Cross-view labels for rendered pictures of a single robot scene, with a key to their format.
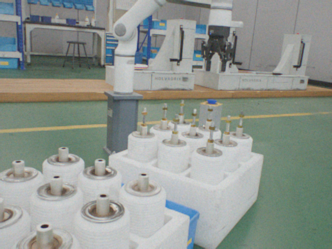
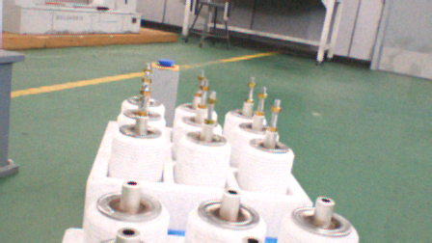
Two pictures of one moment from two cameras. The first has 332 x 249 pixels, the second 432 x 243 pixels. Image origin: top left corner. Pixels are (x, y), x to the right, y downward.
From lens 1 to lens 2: 58 cm
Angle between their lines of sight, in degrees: 39
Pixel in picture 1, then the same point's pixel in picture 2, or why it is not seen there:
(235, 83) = (46, 22)
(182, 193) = not seen: hidden behind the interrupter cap
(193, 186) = (269, 203)
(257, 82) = (78, 20)
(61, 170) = (156, 228)
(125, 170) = not seen: hidden behind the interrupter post
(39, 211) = not seen: outside the picture
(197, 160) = (266, 161)
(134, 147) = (138, 156)
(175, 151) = (223, 152)
